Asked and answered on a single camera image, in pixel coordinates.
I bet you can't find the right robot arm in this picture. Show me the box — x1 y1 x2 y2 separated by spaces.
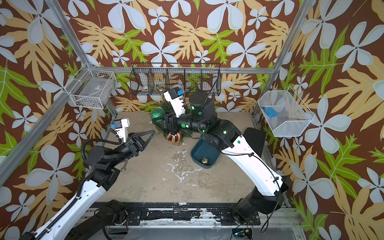
152 88 289 224

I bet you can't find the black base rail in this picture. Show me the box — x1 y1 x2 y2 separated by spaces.
81 200 261 227

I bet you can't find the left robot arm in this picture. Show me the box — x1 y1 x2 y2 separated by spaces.
21 130 156 240

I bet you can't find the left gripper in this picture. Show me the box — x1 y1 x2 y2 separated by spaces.
108 130 152 170

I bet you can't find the green glitter ball ornament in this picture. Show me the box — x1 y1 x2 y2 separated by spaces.
150 108 166 120

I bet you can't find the black pad right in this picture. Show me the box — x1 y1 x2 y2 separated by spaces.
243 128 266 159

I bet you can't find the white wire basket left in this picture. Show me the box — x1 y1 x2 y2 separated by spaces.
67 69 116 109

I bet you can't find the small gold ornament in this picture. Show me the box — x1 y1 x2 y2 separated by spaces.
201 158 211 166

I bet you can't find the white mesh basket right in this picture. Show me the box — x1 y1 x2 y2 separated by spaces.
258 88 315 138

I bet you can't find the black wire basket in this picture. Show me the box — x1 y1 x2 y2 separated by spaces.
128 63 222 96

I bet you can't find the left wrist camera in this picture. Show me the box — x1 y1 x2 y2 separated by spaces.
111 118 130 143

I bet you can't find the blue object in basket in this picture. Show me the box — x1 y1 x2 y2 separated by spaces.
264 108 278 118

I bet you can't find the small green christmas tree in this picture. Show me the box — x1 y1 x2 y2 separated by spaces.
150 100 200 146

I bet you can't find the electronics board with cables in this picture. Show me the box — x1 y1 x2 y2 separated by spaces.
230 228 253 240

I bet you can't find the red gold striped ornament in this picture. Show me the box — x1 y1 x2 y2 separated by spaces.
167 132 182 145

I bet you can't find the teal plastic bin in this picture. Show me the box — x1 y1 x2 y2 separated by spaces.
191 140 221 169

